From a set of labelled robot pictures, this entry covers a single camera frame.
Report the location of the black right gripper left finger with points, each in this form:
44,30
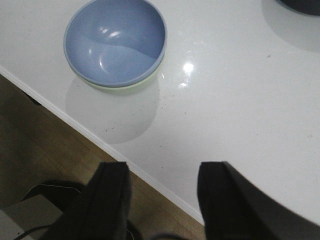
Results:
101,211

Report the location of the dark blue cooking pot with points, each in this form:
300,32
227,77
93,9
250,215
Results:
303,7

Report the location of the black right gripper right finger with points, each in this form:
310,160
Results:
233,208

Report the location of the blue plastic bowl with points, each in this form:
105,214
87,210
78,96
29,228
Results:
115,43

